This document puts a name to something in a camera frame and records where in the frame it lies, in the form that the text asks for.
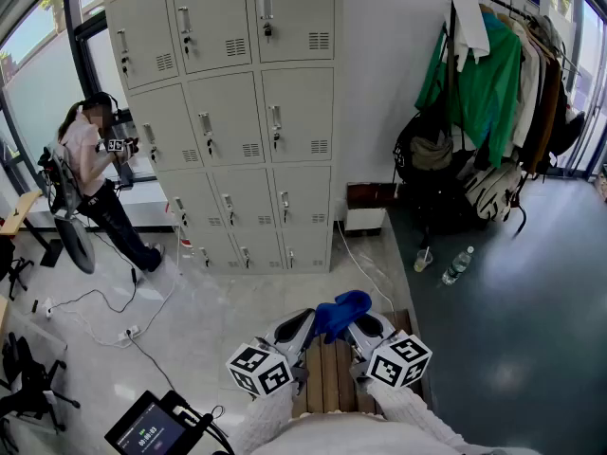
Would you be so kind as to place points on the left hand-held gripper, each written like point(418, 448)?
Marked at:
point(258, 370)

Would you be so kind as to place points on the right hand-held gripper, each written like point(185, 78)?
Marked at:
point(398, 360)

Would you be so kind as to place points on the blue cloth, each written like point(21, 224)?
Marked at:
point(341, 308)

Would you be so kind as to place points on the grey metal locker cabinet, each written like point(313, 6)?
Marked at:
point(223, 112)

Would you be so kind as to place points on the person's left forearm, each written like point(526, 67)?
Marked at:
point(265, 420)

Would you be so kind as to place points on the person's right forearm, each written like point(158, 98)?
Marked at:
point(412, 415)

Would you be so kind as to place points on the black framed glass door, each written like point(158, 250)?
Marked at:
point(593, 64)

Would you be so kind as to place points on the wooden slatted platform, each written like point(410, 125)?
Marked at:
point(332, 382)

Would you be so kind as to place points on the clear plastic cup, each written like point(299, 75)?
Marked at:
point(423, 261)

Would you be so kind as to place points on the person's torso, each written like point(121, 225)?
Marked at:
point(370, 436)

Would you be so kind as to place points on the clear plastic water bottle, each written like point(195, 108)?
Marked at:
point(456, 268)

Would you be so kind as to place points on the white box with brown top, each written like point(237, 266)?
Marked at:
point(370, 196)

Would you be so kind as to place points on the white power strip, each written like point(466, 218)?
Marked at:
point(129, 333)

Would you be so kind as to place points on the black monitor screen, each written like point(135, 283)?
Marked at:
point(152, 431)

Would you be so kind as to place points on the white patterned backpack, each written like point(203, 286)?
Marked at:
point(493, 192)

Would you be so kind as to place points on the khaki bag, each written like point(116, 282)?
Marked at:
point(431, 152)

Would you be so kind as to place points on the black bag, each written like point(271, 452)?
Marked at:
point(408, 131)

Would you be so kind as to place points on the gray mesh chair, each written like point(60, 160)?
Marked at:
point(76, 242)

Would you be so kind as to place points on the white plug adapter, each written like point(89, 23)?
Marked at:
point(47, 307)

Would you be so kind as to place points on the black office chair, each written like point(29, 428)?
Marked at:
point(28, 377)

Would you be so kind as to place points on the black chair base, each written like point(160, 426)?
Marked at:
point(19, 268)

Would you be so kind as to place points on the brown coat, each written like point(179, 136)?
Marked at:
point(545, 112)

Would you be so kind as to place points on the black coat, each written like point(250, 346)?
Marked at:
point(566, 126)

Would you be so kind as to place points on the cream coat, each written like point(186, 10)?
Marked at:
point(528, 88)

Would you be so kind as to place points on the wooden table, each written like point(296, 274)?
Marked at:
point(19, 213)

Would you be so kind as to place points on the white shirt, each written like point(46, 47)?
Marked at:
point(467, 22)

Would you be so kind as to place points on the black clothes rack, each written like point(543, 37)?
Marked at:
point(502, 4)

